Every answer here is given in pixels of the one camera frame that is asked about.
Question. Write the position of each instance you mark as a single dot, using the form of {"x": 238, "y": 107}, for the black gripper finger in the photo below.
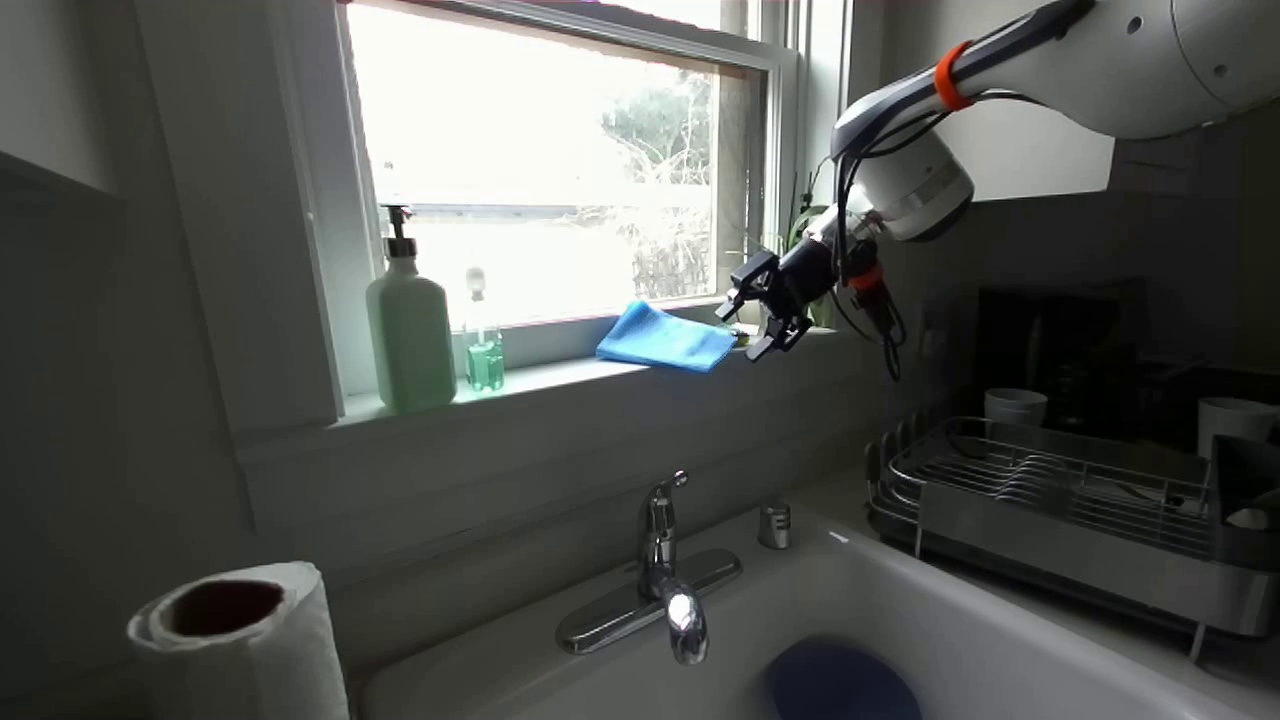
{"x": 757, "y": 280}
{"x": 787, "y": 332}

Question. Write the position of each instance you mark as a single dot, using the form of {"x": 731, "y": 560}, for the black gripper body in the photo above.
{"x": 819, "y": 275}

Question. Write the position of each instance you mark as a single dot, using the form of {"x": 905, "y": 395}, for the blue towel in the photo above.
{"x": 662, "y": 340}

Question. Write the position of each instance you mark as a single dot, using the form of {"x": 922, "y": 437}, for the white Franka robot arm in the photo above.
{"x": 1173, "y": 54}

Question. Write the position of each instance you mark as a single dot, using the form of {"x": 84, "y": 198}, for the chrome tap faucet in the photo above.
{"x": 662, "y": 535}

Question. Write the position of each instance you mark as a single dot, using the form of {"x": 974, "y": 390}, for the white paper towel roll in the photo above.
{"x": 243, "y": 653}

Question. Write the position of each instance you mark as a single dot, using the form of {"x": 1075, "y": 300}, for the chrome sink hole cap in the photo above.
{"x": 772, "y": 527}

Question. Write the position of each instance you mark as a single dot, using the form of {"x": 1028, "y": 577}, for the pale teal plastic cup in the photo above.
{"x": 1017, "y": 404}

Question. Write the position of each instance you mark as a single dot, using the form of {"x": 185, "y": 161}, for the black coffee maker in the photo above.
{"x": 1064, "y": 332}

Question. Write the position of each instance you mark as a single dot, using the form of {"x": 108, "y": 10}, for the small clear green-liquid bottle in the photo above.
{"x": 483, "y": 355}

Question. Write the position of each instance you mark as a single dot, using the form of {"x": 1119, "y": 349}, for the white kitchen sink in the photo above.
{"x": 934, "y": 626}

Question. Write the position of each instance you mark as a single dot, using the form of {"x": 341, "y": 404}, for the blue round bowl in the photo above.
{"x": 841, "y": 681}

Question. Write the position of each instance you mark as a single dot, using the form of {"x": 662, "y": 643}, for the green soap pump bottle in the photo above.
{"x": 409, "y": 340}

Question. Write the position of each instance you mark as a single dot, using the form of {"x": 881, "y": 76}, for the white mug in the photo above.
{"x": 1235, "y": 422}

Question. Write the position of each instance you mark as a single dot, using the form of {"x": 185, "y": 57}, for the black utensil caddy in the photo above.
{"x": 1244, "y": 483}

